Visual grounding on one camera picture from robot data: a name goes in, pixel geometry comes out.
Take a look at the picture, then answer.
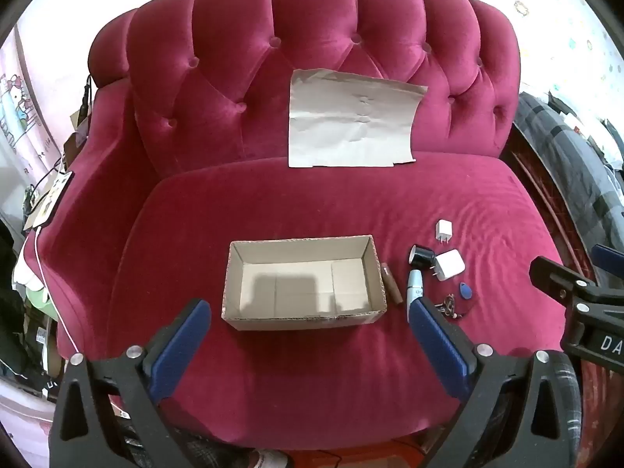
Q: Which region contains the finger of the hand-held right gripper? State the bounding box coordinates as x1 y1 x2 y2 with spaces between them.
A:
592 244 624 284
530 255 624 314

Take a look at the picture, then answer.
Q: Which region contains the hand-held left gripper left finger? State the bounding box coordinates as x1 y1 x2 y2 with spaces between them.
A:
49 298 211 468

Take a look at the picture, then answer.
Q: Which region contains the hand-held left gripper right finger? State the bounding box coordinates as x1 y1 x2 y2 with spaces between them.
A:
408 297 583 468

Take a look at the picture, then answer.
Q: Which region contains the metal keychain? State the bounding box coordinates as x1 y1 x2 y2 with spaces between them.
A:
431 294 462 321

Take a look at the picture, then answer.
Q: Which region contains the light blue bottle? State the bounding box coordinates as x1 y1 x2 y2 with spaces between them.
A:
404 268 426 323

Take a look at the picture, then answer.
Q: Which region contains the brown cylindrical tube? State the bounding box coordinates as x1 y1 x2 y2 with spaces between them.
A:
380 262 403 304

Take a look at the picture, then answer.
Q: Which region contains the large white charger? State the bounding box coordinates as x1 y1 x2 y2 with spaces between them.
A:
430 250 465 282

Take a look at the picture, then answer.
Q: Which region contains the black round adapter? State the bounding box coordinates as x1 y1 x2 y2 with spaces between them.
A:
408 245 436 270

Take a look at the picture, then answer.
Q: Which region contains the cardboard box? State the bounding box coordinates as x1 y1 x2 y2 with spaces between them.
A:
221 235 387 331

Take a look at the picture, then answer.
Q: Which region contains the red tufted velvet sofa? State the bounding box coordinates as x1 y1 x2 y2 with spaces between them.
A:
36 0 603 452

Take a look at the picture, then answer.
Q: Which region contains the black power adapter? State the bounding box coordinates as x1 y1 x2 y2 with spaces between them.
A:
79 75 96 119

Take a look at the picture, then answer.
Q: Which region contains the cartoon printed curtain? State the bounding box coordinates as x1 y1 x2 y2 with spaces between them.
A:
0 24 64 167

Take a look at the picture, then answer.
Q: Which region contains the white cable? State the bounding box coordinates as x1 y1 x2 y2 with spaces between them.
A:
19 227 81 354

